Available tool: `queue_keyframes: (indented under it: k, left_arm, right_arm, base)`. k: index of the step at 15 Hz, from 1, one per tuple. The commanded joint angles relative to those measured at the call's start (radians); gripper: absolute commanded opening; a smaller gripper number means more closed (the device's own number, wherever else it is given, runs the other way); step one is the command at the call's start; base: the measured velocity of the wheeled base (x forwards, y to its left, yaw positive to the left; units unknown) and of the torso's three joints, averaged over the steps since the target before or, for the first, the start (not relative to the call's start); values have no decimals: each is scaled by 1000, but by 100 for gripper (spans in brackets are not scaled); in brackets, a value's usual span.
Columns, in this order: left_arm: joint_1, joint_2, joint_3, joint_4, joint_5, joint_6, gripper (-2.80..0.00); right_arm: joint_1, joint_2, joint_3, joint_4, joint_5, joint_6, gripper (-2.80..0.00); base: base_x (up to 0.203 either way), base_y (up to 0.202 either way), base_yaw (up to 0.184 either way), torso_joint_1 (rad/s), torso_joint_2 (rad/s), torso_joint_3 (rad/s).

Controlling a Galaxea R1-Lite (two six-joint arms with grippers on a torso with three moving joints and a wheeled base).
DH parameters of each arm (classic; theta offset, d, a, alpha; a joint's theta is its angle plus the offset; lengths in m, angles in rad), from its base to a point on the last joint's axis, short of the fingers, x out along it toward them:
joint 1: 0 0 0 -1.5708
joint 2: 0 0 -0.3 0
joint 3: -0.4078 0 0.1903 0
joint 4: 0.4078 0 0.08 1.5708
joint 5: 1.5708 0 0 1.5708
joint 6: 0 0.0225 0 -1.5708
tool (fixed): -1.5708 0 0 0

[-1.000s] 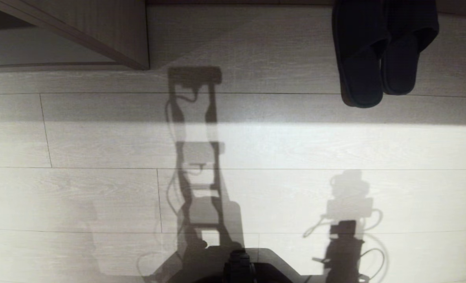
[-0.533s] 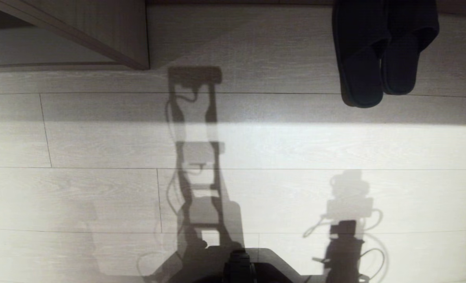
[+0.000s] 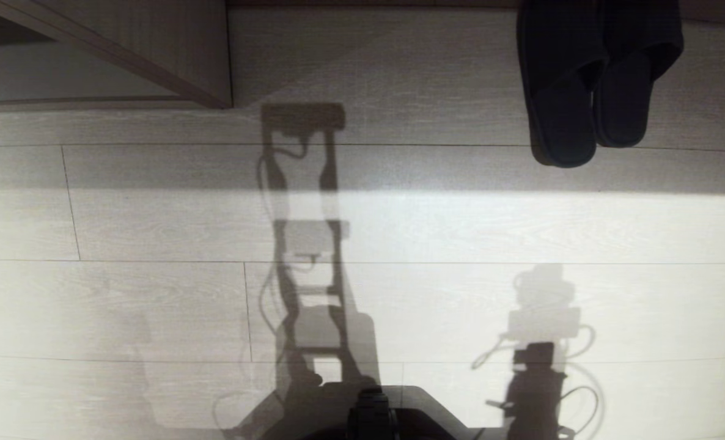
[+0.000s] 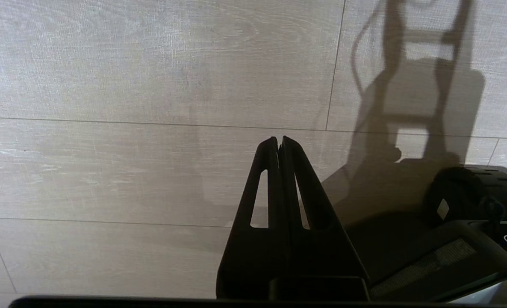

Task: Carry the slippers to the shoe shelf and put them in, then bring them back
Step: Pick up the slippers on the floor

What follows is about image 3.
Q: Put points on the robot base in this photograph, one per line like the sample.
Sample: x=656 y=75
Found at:
x=423 y=412

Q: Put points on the black slipper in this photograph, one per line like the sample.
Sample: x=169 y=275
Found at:
x=561 y=116
x=625 y=104

